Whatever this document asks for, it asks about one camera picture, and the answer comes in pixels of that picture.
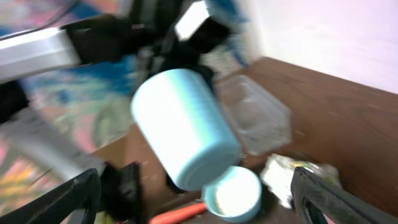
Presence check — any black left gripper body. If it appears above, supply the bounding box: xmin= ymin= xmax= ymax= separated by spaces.
xmin=62 ymin=0 xmax=231 ymax=91

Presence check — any clear plastic bin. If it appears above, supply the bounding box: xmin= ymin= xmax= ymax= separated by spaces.
xmin=215 ymin=75 xmax=292 ymax=156

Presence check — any light blue rice bowl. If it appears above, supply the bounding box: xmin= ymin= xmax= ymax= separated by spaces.
xmin=201 ymin=166 xmax=262 ymax=223

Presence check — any light blue cup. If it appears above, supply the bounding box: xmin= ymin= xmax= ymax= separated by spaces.
xmin=131 ymin=68 xmax=242 ymax=191

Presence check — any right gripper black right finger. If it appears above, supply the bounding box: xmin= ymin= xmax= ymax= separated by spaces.
xmin=290 ymin=167 xmax=397 ymax=224

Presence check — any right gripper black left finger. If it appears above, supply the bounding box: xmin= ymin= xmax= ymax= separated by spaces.
xmin=1 ymin=169 xmax=101 ymax=224

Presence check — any orange carrot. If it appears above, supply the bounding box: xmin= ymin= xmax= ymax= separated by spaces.
xmin=149 ymin=202 xmax=206 ymax=224

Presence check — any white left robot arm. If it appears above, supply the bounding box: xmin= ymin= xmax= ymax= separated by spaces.
xmin=1 ymin=1 xmax=231 ymax=84

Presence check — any dark brown serving tray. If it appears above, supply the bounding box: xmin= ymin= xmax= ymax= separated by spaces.
xmin=142 ymin=171 xmax=300 ymax=224

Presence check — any white tissue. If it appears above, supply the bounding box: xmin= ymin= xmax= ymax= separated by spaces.
xmin=260 ymin=154 xmax=341 ymax=209

